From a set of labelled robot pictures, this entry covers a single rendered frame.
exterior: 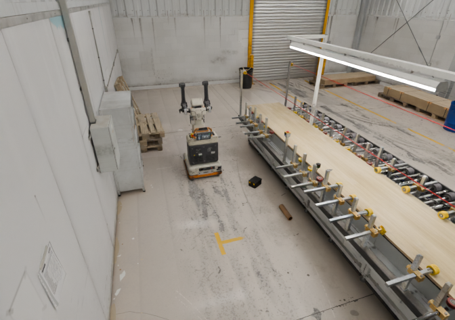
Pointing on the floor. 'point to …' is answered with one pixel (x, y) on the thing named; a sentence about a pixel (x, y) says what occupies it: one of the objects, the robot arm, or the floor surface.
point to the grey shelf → (124, 140)
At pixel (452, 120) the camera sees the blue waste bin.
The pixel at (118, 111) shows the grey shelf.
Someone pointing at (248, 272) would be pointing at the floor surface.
